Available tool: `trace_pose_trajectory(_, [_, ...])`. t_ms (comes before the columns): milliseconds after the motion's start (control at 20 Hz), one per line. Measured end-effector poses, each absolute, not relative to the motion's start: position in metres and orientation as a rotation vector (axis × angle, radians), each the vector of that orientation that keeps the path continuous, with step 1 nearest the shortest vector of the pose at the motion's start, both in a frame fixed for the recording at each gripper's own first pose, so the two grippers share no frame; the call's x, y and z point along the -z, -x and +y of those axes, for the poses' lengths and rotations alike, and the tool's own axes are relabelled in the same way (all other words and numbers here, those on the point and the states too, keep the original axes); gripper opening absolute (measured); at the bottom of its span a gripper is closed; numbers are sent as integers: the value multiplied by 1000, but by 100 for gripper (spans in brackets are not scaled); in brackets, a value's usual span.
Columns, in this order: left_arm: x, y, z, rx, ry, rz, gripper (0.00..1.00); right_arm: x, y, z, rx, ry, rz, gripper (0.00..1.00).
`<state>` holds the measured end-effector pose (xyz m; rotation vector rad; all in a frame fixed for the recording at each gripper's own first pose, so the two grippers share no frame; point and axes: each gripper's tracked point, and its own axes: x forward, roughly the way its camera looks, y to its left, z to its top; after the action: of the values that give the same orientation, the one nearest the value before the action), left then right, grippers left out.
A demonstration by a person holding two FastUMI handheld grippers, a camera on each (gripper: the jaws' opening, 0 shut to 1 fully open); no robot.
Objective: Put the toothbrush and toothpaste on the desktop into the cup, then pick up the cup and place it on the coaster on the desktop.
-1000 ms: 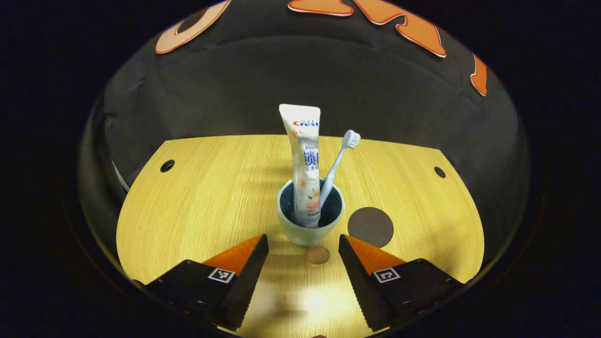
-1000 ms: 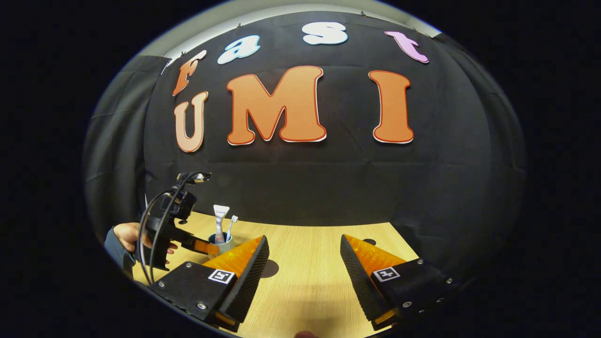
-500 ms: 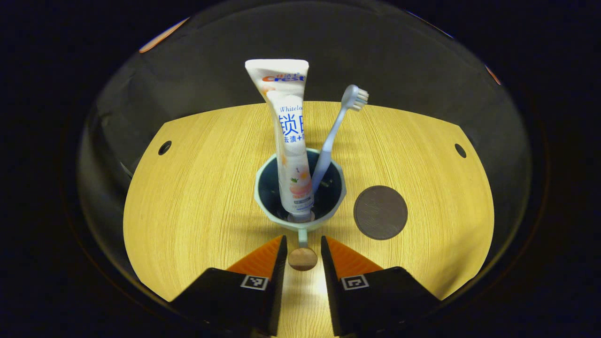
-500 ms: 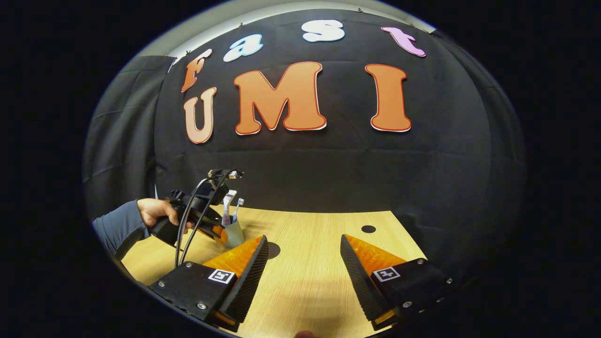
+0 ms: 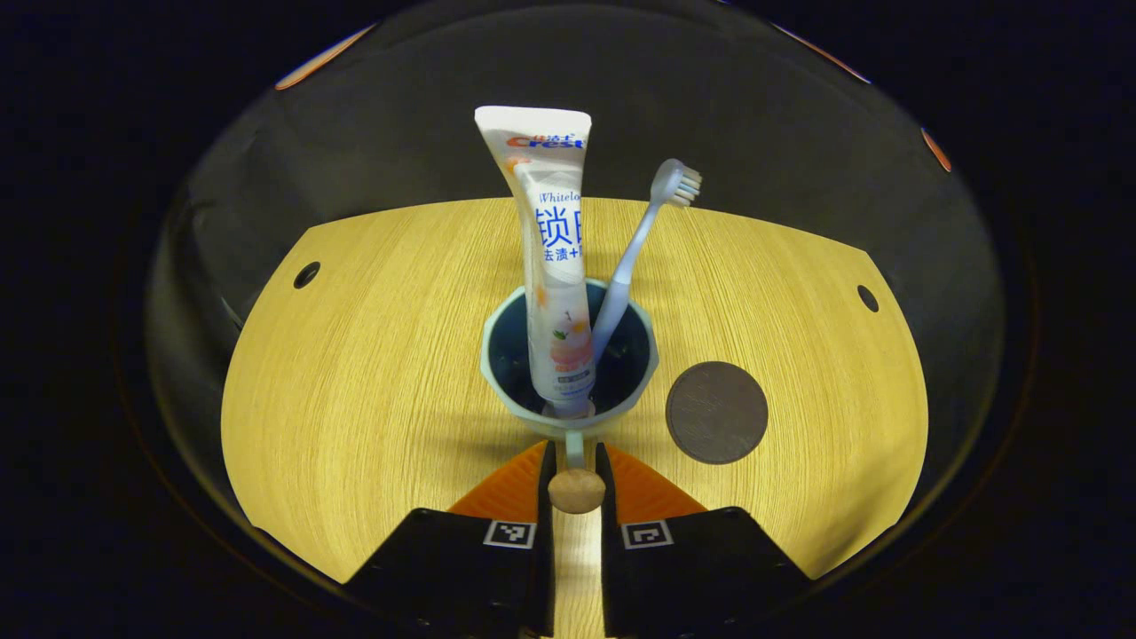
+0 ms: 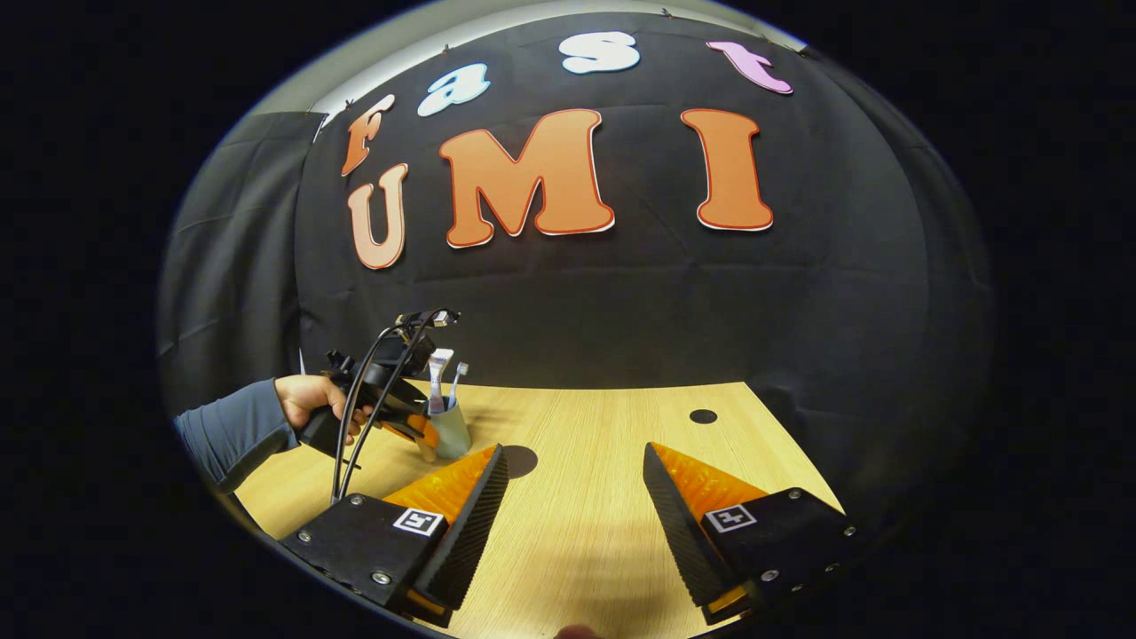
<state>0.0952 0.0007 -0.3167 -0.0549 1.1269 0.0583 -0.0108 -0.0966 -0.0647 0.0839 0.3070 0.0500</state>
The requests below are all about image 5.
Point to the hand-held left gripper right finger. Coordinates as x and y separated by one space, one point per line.
609 568

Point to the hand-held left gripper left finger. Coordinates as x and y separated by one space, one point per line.
547 568

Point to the pale green cup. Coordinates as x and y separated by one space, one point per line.
510 390

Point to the round dark brown coaster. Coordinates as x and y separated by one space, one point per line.
717 413

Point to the light blue toothbrush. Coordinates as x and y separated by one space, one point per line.
626 266

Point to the white toothpaste tube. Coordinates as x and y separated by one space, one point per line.
550 231

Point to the wooden desktop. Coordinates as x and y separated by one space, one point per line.
355 399

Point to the black backdrop cloth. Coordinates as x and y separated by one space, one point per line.
399 133

